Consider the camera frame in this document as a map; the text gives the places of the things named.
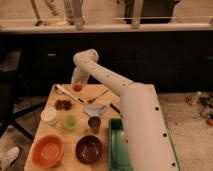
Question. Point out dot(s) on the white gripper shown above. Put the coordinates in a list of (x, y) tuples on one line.
[(79, 77)]

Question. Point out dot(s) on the small orange apple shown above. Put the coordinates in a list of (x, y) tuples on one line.
[(77, 87)]

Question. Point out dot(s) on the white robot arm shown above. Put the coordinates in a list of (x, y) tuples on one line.
[(149, 144)]

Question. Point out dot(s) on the green plastic cup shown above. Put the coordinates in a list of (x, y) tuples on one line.
[(69, 123)]

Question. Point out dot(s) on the small metal cup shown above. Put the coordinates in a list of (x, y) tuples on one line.
[(94, 123)]

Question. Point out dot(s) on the white paper cup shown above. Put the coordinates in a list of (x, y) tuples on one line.
[(49, 116)]

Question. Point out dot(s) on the bunch of dark grapes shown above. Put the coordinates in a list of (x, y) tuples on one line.
[(63, 105)]

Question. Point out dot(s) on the light blue cloth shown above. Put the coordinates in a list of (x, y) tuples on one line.
[(95, 110)]

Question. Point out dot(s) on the brown yellow scrub sponge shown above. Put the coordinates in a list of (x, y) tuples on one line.
[(116, 108)]

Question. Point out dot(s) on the black chair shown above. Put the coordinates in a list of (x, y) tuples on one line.
[(8, 96)]

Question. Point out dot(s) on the dark purple bowl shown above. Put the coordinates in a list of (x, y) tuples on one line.
[(89, 149)]

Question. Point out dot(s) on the orange plastic bowl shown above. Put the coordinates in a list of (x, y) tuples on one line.
[(48, 152)]

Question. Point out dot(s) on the green plastic tray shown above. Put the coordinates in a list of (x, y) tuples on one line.
[(118, 158)]

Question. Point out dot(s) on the white shoe on floor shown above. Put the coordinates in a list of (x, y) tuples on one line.
[(9, 157)]

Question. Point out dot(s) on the wooden handled fork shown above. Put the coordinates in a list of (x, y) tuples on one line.
[(95, 98)]

